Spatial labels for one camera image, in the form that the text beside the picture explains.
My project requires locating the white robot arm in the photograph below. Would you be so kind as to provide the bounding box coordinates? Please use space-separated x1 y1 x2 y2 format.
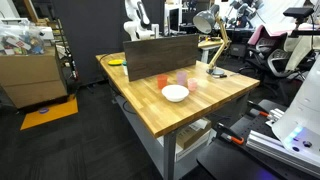
272 57 320 166

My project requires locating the grey wooden desk lamp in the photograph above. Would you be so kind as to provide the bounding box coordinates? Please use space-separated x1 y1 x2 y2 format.
192 4 232 79

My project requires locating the black camera on stand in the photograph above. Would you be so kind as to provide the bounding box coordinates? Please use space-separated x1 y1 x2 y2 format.
283 7 314 38

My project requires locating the cardboard box under table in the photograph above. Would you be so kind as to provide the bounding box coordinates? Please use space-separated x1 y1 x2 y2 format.
176 118 211 149

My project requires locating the dark wooden board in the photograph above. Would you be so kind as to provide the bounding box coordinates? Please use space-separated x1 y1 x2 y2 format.
123 34 198 81

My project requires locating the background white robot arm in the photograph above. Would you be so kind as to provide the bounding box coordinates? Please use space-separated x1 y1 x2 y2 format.
123 0 159 41

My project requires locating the pink mug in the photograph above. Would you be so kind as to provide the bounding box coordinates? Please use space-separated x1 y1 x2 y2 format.
187 78 198 91

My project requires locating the aluminium extrusion rail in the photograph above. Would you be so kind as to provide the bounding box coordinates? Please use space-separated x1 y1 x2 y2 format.
246 130 320 178

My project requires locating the far black orange clamp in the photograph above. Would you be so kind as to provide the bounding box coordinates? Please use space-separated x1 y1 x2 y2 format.
247 100 269 117

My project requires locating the white bowl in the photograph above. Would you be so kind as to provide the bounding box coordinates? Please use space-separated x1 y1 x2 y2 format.
162 85 189 102

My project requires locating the pink grey office chair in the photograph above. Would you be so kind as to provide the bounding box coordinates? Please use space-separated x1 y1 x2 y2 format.
239 26 315 80

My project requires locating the near black orange clamp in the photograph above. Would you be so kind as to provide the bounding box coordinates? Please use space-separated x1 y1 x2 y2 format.
215 123 244 145

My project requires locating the wooden table with grey frame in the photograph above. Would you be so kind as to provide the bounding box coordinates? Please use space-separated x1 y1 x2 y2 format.
96 53 259 180

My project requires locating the purple translucent cup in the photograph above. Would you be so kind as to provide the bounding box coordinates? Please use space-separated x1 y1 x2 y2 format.
176 71 187 85

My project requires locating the white green-lidded container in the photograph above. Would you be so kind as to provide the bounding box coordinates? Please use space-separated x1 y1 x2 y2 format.
122 60 128 76

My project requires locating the black orange clamp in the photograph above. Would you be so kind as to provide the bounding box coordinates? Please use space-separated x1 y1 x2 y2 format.
247 100 269 117
215 123 244 145

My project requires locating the orange floor mat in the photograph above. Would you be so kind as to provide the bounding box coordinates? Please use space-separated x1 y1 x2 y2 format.
20 95 78 130

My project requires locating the red plastic cup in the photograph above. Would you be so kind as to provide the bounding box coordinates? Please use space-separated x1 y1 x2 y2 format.
157 74 168 89

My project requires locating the clear bag of items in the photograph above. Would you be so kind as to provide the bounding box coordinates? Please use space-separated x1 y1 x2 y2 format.
0 22 45 56

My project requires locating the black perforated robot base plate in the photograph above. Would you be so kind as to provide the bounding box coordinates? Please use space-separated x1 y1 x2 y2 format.
197 108 319 180

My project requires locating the large cardboard box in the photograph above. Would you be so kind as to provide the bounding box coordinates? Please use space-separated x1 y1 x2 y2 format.
0 47 67 109

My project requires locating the yellow plate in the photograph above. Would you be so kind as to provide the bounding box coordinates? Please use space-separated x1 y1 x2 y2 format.
108 59 123 66

